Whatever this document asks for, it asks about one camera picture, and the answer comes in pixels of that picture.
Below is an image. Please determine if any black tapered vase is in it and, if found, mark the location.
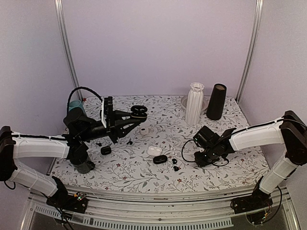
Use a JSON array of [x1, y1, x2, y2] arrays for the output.
[[206, 83, 227, 120]]

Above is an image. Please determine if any black square earbud case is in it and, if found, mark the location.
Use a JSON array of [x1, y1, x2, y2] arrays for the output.
[[100, 146, 112, 156]]

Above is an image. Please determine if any left aluminium corner post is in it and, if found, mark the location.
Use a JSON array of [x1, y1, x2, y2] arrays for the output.
[[54, 0, 80, 88]]

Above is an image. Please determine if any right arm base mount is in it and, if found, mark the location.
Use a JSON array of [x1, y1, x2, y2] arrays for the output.
[[230, 176, 273, 214]]

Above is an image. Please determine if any white ribbed vase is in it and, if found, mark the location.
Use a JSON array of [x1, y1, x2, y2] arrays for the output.
[[185, 82, 204, 126]]

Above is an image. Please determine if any white closed earbud case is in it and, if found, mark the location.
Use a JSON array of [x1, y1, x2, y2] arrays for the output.
[[140, 128, 148, 136]]

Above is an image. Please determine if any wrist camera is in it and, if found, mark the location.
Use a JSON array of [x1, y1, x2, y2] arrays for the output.
[[100, 96, 113, 128], [193, 126, 220, 149]]

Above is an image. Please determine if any right aluminium corner post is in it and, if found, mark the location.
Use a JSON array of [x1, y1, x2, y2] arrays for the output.
[[235, 0, 264, 104]]

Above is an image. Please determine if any aluminium front rail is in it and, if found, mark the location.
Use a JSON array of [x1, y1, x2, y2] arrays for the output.
[[21, 186, 300, 230]]

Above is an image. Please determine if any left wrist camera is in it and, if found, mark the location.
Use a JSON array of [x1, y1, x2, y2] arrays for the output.
[[100, 96, 113, 128]]

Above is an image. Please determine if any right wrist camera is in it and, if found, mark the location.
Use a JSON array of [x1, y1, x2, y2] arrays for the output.
[[193, 126, 220, 149]]

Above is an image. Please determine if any white open earbud case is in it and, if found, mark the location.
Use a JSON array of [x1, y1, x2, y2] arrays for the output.
[[147, 146, 162, 157]]

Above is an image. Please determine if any aluminium corner post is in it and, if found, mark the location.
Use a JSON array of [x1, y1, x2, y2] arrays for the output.
[[235, 0, 264, 104], [54, 0, 80, 88]]

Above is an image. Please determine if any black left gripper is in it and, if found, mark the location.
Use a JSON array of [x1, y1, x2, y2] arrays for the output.
[[80, 110, 141, 144]]

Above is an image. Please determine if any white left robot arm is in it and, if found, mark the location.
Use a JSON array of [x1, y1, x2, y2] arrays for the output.
[[0, 105, 147, 208]]

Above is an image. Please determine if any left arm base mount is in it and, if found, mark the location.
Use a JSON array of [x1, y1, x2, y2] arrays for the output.
[[46, 176, 88, 214]]

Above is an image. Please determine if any teal cup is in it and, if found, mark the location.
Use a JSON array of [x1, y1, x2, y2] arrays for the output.
[[69, 100, 85, 113]]

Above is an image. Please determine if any black mug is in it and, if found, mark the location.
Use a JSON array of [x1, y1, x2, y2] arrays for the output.
[[73, 158, 95, 174]]

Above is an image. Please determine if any black oval earbud case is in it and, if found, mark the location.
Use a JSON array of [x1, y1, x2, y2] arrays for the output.
[[153, 155, 168, 164]]

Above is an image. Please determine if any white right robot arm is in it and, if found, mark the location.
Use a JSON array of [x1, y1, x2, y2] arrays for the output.
[[193, 110, 307, 209]]

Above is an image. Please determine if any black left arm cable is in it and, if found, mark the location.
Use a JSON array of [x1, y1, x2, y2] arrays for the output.
[[67, 86, 103, 112]]

